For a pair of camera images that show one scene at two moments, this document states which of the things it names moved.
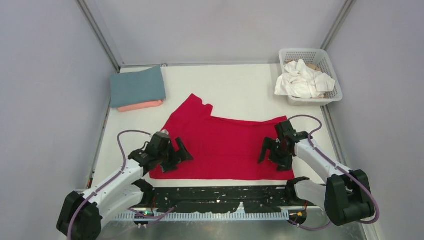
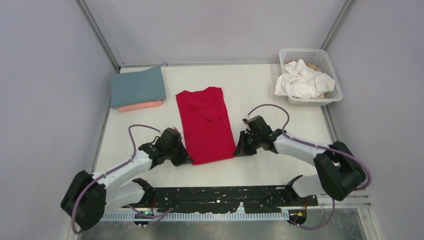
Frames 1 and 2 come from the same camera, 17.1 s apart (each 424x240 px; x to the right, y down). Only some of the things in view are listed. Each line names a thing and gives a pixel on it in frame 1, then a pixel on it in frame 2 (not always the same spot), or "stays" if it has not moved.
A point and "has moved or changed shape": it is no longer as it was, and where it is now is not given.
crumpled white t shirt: [299, 80] stays
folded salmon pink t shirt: [153, 103] stays
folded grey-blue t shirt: [137, 87] stays
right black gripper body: [283, 159] → [257, 138]
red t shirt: [222, 148] has moved or changed shape
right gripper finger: [268, 144] → [247, 146]
